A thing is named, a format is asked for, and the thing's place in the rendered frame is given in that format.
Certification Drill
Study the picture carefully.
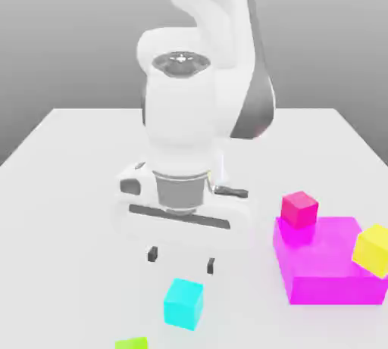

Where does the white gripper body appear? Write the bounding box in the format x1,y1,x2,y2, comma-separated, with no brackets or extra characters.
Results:
111,194,255,254

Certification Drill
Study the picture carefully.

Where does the small cyan cube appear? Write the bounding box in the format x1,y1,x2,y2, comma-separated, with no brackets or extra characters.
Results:
163,277,205,332

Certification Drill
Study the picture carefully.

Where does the small lime green cube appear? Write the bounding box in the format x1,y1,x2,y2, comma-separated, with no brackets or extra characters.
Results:
114,335,149,349

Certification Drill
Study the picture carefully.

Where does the small red cube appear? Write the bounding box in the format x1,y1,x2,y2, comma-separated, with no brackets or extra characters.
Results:
280,190,320,231

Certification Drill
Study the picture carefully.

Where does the small yellow cube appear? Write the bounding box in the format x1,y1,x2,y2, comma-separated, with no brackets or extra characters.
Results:
351,223,388,280

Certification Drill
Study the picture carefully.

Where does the large magenta box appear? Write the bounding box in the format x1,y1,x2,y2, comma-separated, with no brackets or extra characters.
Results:
271,216,388,307

